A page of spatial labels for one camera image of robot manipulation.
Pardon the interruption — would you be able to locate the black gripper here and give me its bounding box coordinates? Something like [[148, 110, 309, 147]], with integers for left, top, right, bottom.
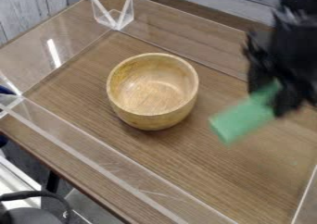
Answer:
[[242, 6, 317, 117]]

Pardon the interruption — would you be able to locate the green rectangular block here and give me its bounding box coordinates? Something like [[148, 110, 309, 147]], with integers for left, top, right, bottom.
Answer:
[[209, 81, 281, 144]]

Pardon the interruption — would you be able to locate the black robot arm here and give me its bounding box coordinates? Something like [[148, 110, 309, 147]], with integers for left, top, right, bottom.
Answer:
[[242, 0, 317, 118]]

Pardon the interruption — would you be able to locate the light wooden bowl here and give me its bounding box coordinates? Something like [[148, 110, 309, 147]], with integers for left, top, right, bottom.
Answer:
[[107, 53, 199, 131]]

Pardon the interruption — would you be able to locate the black table leg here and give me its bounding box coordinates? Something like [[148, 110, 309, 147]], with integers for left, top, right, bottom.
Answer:
[[45, 171, 60, 193]]

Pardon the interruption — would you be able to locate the blue object at left edge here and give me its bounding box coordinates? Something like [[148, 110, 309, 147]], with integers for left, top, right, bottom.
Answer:
[[0, 85, 15, 95]]

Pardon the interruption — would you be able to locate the clear acrylic tray wall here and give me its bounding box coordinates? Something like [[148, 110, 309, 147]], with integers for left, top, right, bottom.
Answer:
[[0, 0, 317, 224]]

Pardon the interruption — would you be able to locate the black cable loop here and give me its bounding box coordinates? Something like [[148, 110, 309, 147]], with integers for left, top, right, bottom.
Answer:
[[0, 190, 72, 224]]

